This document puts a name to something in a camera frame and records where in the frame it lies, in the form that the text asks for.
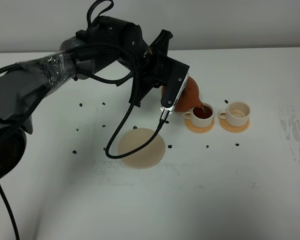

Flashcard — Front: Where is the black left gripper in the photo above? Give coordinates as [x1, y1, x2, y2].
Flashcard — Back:
[129, 29, 174, 107]

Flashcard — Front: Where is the brown clay teapot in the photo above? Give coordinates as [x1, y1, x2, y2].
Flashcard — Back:
[173, 74, 203, 113]

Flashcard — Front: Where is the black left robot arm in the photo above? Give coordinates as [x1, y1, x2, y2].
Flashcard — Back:
[0, 16, 183, 179]

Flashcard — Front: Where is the beige round teapot saucer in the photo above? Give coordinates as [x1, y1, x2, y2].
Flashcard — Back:
[117, 128, 166, 169]

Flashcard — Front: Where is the left white teacup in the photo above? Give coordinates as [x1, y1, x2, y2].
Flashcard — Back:
[182, 103, 214, 128]

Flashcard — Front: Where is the white teacup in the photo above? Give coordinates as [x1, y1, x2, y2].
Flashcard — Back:
[217, 101, 251, 127]
[182, 103, 214, 128]

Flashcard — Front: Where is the left orange coaster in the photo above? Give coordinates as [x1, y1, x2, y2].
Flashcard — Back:
[184, 117, 215, 134]

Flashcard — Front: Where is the orange coaster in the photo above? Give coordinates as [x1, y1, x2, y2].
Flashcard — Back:
[218, 118, 250, 133]
[184, 117, 215, 134]

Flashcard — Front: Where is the right orange coaster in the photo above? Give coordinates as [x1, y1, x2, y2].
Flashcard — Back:
[218, 118, 250, 133]

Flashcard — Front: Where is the right white teacup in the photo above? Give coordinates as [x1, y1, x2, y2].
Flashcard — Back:
[217, 101, 251, 127]

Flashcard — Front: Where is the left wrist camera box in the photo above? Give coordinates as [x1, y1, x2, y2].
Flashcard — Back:
[161, 57, 190, 113]

